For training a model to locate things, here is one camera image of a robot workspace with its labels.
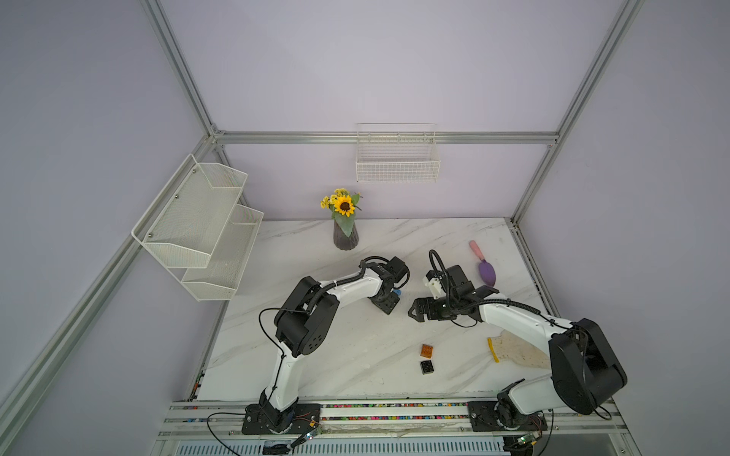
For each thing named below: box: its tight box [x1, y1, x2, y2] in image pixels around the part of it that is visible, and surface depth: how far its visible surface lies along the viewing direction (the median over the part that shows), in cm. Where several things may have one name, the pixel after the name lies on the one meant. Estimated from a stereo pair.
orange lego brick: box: [420, 343, 434, 360], surface depth 86 cm
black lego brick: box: [420, 360, 435, 376], surface depth 82 cm
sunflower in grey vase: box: [320, 188, 363, 251], surface depth 94 cm
